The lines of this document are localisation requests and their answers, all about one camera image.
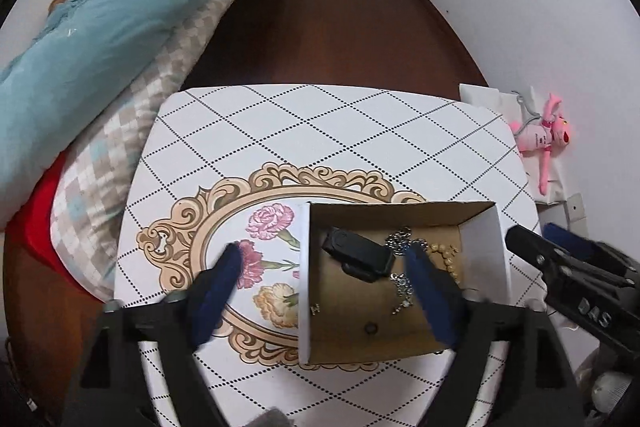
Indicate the checkered bed sheet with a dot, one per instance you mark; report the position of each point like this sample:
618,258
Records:
175,72

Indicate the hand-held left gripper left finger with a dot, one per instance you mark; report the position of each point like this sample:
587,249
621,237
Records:
220,292

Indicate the pink plush toy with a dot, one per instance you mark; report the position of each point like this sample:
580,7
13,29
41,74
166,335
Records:
537,137

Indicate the white wall socket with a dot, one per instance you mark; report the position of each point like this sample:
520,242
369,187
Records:
576,207

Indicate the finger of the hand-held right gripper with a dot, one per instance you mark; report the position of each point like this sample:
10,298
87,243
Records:
535,249
570,239

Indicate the light blue quilt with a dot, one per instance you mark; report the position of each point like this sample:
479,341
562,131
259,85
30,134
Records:
100,47

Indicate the white round object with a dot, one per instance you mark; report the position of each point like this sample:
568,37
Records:
607,389

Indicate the cardboard box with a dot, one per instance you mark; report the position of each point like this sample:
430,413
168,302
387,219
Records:
350,337

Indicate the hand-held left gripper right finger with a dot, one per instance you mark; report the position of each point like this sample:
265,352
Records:
430,302

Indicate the red cloth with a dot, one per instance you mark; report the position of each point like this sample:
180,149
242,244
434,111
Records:
40,227

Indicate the grey clothes hanger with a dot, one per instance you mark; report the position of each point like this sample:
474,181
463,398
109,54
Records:
522,99

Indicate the black smart band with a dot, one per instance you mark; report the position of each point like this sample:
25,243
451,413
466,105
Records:
355,252

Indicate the diamond-patterned floral tablecloth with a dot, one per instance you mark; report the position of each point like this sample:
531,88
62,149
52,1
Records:
325,132

